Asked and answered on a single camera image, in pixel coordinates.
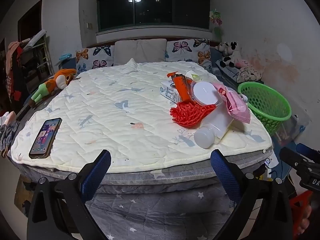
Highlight grey pillow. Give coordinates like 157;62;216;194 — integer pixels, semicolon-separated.
136;39;167;63
114;40;138;67

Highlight black and white cow plush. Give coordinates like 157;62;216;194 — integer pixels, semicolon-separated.
215;41;242;68

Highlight red plastic stool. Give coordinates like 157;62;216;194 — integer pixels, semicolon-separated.
289;191;313;239

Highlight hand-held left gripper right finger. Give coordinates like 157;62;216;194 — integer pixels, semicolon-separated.
210;149;293;240

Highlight butterfly print pillow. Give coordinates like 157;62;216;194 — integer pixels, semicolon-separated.
165;39;212;72
76;45;115;75

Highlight orange snack packet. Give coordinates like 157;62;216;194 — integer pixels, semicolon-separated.
167;72;194;103

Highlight red chenille cloth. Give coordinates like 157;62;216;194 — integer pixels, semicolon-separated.
170;102;217;128

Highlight dark window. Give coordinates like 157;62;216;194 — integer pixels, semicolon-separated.
97;0;210;33

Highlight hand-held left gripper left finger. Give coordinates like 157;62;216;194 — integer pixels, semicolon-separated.
27;149;112;240

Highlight colourful pinwheel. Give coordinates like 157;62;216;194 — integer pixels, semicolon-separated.
209;9;223;42

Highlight round clear plastic container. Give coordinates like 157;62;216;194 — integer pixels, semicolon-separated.
191;81;224;107

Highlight metal clothes rack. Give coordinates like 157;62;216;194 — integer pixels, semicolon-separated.
19;29;54;90

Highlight white plastic bottle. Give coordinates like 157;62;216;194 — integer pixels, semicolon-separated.
194;102;235;149

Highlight orange plush toy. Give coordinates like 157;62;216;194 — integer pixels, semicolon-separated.
28;69;77;108

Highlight pink snack packet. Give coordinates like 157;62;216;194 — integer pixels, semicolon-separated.
214;82;251;124

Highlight grey star-print bed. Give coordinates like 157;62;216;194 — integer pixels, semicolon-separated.
7;100;274;240

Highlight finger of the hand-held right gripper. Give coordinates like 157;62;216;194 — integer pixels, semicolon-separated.
296;143;320;157
279;147;313;172

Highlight clear storage box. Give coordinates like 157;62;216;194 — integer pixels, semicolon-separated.
272;115;310;148

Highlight hanging clothes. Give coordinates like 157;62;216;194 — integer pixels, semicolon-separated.
5;41;25;102

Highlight white quilted bed pad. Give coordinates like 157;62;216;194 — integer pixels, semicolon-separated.
11;58;273;173

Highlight green plastic basket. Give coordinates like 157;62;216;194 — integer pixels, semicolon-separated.
237;81;292;130

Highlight pile of socks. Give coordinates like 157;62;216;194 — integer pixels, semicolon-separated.
0;111;20;158

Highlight white tube with green drop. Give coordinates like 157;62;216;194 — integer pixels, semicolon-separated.
185;69;202;82

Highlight spotted white cloth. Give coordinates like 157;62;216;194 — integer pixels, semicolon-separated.
236;65;263;83

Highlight black smartphone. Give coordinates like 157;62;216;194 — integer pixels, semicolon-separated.
29;117;62;159

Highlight white and blue milk carton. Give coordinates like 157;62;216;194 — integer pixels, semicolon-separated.
160;80;181;104

